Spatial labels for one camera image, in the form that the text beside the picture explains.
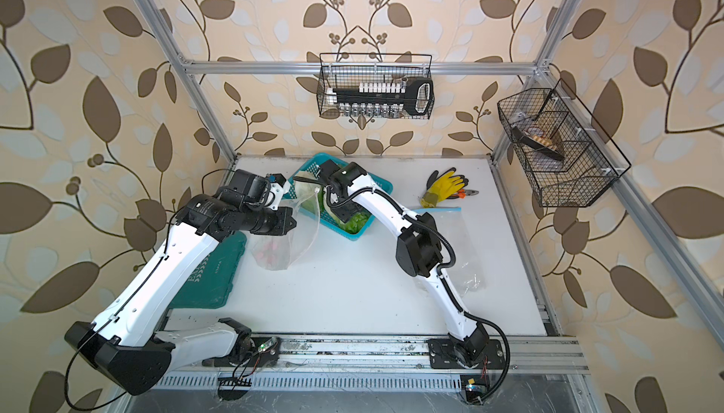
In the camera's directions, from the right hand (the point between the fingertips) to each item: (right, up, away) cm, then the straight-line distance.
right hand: (352, 210), depth 93 cm
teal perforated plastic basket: (-7, +12, -18) cm, 23 cm away
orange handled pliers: (+42, +5, +15) cm, 45 cm away
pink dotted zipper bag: (-18, -10, -15) cm, 26 cm away
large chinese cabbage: (+2, -3, -6) cm, 7 cm away
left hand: (-14, -1, -21) cm, 25 cm away
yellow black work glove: (+33, +7, +15) cm, 37 cm away
